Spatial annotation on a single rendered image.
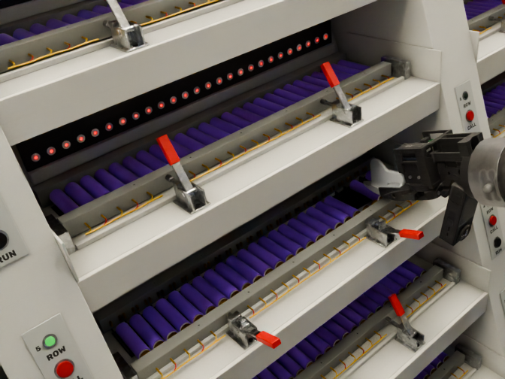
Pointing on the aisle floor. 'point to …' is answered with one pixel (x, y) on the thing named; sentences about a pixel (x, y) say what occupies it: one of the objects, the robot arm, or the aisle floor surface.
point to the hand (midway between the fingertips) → (379, 182)
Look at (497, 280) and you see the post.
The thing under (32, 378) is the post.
